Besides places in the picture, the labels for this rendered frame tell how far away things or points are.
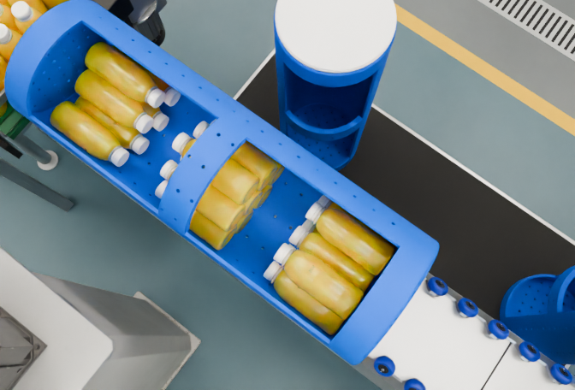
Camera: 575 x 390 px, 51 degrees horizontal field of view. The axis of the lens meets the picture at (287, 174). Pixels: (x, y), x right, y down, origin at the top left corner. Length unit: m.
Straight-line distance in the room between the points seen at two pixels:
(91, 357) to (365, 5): 0.94
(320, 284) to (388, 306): 0.16
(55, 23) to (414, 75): 1.62
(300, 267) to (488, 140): 1.49
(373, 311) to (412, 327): 0.32
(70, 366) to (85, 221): 1.30
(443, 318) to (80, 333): 0.75
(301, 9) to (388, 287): 0.69
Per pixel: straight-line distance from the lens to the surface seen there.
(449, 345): 1.39
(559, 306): 1.81
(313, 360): 2.28
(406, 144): 2.27
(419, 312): 1.38
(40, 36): 1.27
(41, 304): 1.22
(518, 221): 2.31
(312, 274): 1.15
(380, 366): 1.32
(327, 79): 1.40
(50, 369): 1.21
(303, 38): 1.40
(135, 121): 1.32
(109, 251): 2.40
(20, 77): 1.29
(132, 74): 1.31
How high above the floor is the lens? 2.28
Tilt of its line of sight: 75 degrees down
